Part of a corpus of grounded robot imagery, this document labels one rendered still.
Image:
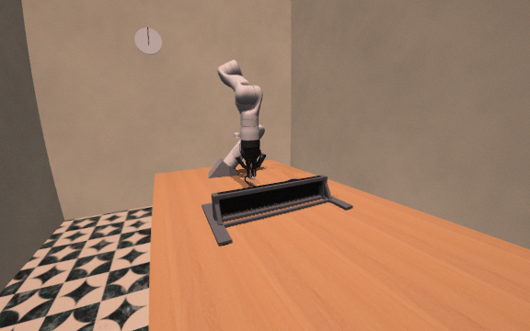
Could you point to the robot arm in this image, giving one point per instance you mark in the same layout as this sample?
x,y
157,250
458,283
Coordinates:
x,y
245,94

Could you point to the dark grey patch panel rack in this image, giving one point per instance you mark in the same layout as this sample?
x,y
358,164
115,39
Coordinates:
x,y
281,195

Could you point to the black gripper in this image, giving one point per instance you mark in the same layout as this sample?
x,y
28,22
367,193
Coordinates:
x,y
251,156

